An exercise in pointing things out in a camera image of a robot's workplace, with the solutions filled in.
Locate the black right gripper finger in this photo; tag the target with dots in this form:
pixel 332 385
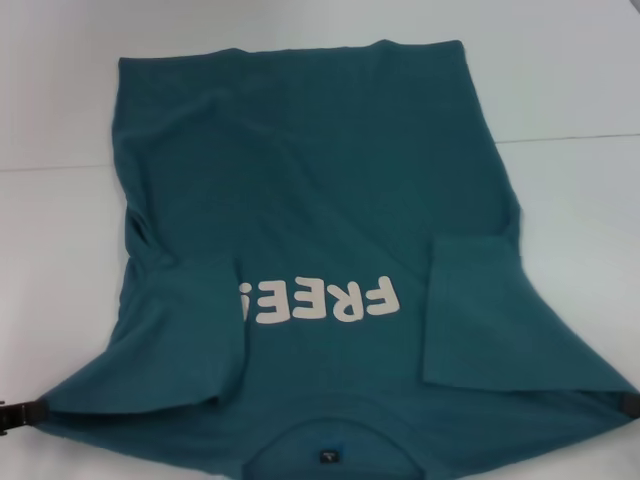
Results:
pixel 635 411
pixel 634 399

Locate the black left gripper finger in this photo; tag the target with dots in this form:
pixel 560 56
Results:
pixel 30 406
pixel 25 420

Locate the teal t-shirt with FREE print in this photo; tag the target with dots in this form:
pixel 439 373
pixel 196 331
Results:
pixel 310 200

